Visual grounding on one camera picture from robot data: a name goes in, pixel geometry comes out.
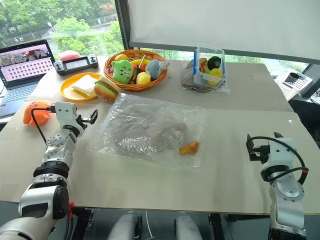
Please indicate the pink plush toy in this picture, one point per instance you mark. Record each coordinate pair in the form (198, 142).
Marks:
(69, 55)

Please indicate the white desk phone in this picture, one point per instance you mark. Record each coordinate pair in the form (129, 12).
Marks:
(302, 83)

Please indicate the brown toy bread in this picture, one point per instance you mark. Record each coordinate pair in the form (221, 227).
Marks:
(203, 65)

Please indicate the dark window pillar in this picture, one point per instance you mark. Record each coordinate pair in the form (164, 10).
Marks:
(122, 25)

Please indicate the dark grey cup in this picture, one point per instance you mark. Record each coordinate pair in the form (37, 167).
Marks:
(292, 77)

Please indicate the yellow round fruit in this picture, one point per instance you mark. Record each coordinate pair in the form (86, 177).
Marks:
(214, 75)

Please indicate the black orange screwdriver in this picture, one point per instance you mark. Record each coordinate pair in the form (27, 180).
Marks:
(136, 71)

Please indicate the grey rounded shape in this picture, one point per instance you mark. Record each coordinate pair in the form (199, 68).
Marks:
(187, 226)
(125, 225)

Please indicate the orange toy chicken drumstick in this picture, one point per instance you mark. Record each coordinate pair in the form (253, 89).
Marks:
(188, 148)

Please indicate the open laptop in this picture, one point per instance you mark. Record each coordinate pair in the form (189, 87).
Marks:
(25, 65)

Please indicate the clear container with blue clips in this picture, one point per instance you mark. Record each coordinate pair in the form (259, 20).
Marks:
(200, 78)

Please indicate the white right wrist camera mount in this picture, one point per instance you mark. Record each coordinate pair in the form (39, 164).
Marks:
(282, 150)

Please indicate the yellow plastic plate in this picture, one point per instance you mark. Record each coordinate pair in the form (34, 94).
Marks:
(67, 87)

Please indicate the white toy sandwich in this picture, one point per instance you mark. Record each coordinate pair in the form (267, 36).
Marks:
(83, 85)

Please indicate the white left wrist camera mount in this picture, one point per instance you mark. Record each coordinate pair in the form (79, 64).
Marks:
(65, 110)

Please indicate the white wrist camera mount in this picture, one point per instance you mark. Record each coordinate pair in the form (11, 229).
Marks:
(65, 110)
(282, 150)

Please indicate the yellow toy banana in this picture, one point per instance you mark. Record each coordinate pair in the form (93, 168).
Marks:
(137, 61)

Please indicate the grey plush fish toy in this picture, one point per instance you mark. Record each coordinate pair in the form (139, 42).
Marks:
(153, 70)

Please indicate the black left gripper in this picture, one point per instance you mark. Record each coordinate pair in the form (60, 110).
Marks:
(80, 123)

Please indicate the black handheld controller with screen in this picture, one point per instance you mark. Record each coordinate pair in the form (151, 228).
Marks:
(75, 64)

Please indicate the white projection screen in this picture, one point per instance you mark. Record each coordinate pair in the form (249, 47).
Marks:
(225, 25)

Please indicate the black and green toy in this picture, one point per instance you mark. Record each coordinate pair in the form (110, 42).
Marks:
(213, 62)

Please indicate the dark side desk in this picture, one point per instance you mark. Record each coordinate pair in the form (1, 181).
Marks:
(307, 117)

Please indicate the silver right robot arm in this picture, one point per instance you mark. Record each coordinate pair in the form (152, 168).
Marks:
(285, 195)

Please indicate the round yellow plush toy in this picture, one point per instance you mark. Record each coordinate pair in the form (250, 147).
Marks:
(143, 78)

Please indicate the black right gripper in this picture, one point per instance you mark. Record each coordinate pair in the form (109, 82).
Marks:
(261, 150)

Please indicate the black table leg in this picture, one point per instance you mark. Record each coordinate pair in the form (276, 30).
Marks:
(216, 225)
(85, 221)

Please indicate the green plush cat toy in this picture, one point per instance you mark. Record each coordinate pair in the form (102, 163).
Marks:
(122, 71)

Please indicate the red clip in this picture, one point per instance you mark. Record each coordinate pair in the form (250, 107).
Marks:
(71, 208)

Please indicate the small orange toy fruit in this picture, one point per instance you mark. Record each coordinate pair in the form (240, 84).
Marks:
(135, 67)

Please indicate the plush hamburger toy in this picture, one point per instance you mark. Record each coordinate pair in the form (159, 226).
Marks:
(105, 90)

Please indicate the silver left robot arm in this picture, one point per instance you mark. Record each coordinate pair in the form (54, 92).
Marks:
(57, 145)

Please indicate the orange wicker basket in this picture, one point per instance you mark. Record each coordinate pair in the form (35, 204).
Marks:
(135, 87)

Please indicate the small clear plastic bag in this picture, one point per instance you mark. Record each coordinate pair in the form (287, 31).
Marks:
(225, 88)

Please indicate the orange plush toy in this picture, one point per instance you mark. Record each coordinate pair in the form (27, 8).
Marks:
(43, 113)

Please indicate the large clear plastic bag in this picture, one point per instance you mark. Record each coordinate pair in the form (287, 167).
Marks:
(192, 120)

